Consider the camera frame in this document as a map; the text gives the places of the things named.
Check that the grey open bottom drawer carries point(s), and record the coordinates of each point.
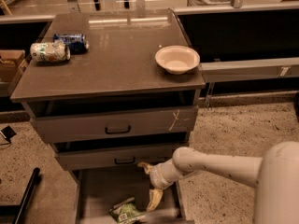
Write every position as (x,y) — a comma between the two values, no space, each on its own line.
(101,188)

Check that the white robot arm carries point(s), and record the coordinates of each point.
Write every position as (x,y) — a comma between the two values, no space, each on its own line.
(275,178)

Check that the green white crushed can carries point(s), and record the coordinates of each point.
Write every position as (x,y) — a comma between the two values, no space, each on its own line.
(51,52)

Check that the white bowl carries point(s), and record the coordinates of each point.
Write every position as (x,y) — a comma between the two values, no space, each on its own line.
(177,60)

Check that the black bar on floor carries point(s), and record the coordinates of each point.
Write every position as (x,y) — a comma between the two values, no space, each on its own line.
(13,214)

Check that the grey middle drawer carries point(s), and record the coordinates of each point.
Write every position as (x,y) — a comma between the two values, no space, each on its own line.
(115,156)

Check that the green jalapeno chip bag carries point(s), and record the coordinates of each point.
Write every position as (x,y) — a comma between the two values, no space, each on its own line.
(126,212)

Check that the grey horizontal rail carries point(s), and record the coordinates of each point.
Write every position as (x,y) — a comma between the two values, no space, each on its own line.
(250,69)

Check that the grey drawer cabinet with counter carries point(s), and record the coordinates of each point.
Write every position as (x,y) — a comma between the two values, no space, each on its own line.
(117,73)

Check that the small black floor object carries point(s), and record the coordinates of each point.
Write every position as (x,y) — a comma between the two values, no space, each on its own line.
(7,133)

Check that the grey top drawer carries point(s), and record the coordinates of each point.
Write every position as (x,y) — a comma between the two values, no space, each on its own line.
(115,124)

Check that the cardboard box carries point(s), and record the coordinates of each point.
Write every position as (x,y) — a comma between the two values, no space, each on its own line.
(12,62)

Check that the blue soda can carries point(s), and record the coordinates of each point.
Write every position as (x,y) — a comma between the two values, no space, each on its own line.
(77,43)

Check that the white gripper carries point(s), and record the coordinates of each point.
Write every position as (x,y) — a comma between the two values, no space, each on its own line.
(158,176)

